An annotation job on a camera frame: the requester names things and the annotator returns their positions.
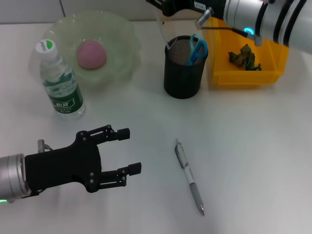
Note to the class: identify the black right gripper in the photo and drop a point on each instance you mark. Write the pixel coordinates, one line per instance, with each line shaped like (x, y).
(190, 5)

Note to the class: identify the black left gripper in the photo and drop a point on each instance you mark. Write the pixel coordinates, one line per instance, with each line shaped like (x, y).
(63, 165)

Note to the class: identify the clear plastic ruler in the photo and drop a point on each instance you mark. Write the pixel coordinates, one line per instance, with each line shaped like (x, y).
(163, 31)

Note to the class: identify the blue safety scissors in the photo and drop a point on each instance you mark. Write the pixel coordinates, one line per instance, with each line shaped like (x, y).
(196, 53)

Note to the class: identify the grey retractable pen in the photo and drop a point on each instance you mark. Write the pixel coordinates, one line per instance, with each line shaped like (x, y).
(189, 178)

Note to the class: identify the pink peach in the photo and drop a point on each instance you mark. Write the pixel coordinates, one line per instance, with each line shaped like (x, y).
(91, 54)

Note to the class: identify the clear water bottle green label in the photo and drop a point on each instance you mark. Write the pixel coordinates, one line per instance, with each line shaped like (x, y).
(63, 97)

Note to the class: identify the green toy figure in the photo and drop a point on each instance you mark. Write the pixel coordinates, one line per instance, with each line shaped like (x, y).
(242, 57)

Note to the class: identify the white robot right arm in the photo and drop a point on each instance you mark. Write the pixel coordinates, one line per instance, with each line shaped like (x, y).
(268, 17)

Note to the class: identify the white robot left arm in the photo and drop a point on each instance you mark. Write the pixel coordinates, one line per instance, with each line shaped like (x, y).
(11, 175)

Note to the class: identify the pale green glass fruit plate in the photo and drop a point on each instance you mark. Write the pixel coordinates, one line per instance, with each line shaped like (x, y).
(117, 56)

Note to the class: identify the black mesh pen cup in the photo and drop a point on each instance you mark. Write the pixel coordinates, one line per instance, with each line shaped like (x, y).
(182, 80)

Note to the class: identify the yellow plastic storage bin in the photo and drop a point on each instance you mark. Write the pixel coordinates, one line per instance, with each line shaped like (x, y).
(243, 78)

